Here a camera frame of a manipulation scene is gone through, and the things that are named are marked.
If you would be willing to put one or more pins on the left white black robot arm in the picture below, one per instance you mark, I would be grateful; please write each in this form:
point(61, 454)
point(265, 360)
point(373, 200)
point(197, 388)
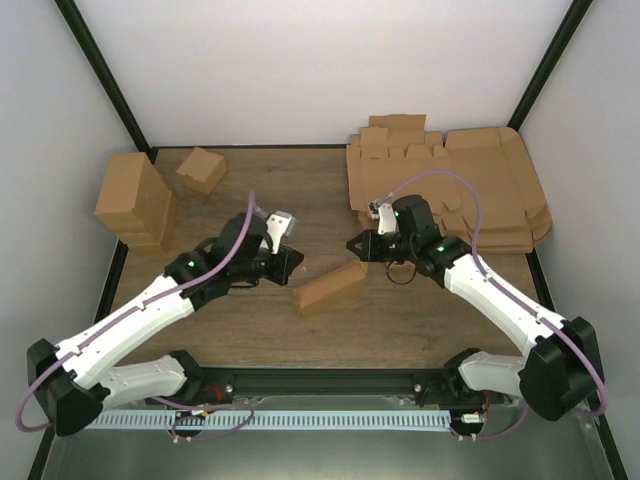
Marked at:
point(77, 379)

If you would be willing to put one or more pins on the low folded cardboard box stack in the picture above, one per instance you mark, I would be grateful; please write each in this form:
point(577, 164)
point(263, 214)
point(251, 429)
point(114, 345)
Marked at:
point(151, 243)

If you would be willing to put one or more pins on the black aluminium frame rail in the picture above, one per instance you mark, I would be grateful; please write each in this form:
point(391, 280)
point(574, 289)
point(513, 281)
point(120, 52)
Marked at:
point(430, 386)

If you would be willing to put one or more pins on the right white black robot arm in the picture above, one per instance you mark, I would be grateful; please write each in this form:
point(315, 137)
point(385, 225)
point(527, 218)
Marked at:
point(558, 365)

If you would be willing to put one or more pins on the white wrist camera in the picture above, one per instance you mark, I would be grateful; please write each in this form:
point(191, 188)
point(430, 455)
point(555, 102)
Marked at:
point(385, 216)
point(279, 225)

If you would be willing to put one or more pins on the left black frame post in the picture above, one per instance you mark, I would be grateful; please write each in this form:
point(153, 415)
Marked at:
point(92, 53)

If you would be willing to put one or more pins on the right black frame post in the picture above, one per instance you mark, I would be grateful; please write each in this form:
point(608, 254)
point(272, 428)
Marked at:
point(562, 37)

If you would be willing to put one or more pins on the grey metal base plate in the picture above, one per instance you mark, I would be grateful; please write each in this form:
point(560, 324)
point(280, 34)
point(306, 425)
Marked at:
point(568, 449)

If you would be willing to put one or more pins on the black frame post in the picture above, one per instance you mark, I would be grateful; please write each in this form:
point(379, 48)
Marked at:
point(92, 53)
point(562, 37)

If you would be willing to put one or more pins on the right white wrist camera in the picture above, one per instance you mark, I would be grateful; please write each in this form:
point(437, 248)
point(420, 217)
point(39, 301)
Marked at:
point(385, 216)

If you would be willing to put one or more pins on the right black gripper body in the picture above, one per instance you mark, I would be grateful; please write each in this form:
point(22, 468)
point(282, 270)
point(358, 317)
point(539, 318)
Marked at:
point(390, 253)

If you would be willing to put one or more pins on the tall folded cardboard box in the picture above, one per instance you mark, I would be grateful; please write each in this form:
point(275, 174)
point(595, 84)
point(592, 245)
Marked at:
point(133, 194)

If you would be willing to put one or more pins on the stack of flat cardboard blanks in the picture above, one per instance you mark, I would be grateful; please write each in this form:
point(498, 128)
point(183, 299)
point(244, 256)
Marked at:
point(394, 155)

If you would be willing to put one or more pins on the small folded cardboard box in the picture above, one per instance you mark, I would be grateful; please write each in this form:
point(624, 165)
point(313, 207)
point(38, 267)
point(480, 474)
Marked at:
point(202, 170)

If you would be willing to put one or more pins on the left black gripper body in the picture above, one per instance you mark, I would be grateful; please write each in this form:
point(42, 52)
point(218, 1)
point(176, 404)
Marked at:
point(275, 275)

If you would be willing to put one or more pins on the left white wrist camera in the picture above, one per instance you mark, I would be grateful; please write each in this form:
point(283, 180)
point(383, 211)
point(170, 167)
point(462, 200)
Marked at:
point(279, 225)

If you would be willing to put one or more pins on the large flat cardboard blanks stack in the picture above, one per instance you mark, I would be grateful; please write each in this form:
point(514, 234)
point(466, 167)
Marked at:
point(495, 162)

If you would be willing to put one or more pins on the light blue slotted cable duct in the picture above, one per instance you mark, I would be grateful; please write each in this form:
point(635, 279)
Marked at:
point(394, 420)

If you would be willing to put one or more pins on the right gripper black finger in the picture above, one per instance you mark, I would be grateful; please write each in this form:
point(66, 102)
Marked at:
point(361, 241)
point(361, 252)

